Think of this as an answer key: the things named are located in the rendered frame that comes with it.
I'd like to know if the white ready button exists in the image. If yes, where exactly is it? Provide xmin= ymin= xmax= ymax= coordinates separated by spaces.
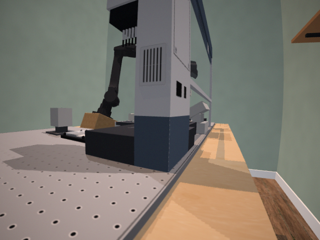
xmin=45 ymin=108 xmax=75 ymax=136

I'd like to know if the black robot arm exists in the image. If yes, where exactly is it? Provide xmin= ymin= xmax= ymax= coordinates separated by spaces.
xmin=92 ymin=43 xmax=136 ymax=119

